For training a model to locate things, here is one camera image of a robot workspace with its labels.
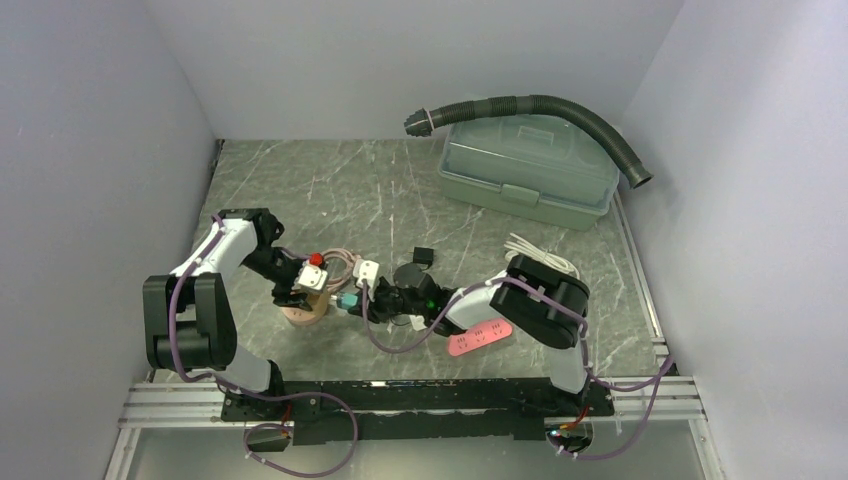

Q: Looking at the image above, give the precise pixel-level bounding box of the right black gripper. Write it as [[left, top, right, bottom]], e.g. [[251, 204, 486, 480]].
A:
[[348, 280, 427, 324]]

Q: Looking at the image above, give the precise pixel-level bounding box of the round pink power socket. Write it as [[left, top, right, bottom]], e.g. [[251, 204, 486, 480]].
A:
[[281, 307, 326, 327]]

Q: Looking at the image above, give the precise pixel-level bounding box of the tan cube socket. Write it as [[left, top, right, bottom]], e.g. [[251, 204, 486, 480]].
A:
[[308, 292, 331, 318]]

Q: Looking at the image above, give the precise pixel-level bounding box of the teal cube adapter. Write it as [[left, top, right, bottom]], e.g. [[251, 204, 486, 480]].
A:
[[335, 293, 359, 312]]

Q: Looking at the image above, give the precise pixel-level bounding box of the pink triangular power strip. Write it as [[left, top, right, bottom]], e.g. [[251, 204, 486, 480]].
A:
[[447, 318, 513, 357]]

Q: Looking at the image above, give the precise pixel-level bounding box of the white power strip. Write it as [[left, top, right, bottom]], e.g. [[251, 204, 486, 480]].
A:
[[408, 315, 428, 331]]

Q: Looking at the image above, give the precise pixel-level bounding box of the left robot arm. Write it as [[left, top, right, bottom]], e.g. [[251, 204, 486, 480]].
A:
[[142, 208, 328, 420]]

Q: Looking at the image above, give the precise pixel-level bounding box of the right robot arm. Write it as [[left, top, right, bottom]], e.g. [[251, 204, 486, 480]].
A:
[[336, 254, 590, 415]]

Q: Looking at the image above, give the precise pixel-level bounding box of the black power adapter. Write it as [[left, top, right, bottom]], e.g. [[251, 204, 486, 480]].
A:
[[412, 246, 435, 268]]

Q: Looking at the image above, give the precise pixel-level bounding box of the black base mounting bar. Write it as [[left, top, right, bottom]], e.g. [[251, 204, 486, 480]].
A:
[[221, 377, 615, 446]]

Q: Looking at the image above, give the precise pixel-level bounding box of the green plastic storage box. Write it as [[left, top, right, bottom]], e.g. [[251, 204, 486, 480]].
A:
[[438, 115, 620, 231]]

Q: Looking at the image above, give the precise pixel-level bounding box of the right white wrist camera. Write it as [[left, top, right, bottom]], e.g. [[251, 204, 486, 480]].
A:
[[352, 258, 380, 292]]

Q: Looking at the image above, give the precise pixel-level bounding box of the pink coiled socket cable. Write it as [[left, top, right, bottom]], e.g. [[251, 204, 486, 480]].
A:
[[320, 248, 362, 293]]

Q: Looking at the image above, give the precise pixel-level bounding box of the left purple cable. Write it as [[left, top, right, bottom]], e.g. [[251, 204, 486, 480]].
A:
[[166, 211, 362, 480]]

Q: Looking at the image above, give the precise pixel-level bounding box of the purple cable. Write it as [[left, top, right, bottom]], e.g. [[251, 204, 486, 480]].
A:
[[166, 211, 362, 480], [359, 274, 676, 463]]

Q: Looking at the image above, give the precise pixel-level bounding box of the black corrugated hose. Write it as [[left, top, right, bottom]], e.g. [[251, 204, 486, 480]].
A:
[[404, 93, 655, 191]]

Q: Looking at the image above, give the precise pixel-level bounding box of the aluminium frame rail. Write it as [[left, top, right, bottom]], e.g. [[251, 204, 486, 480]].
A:
[[118, 376, 707, 428]]

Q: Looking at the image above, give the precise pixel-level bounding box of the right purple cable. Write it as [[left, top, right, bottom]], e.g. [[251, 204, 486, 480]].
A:
[[359, 274, 676, 463]]

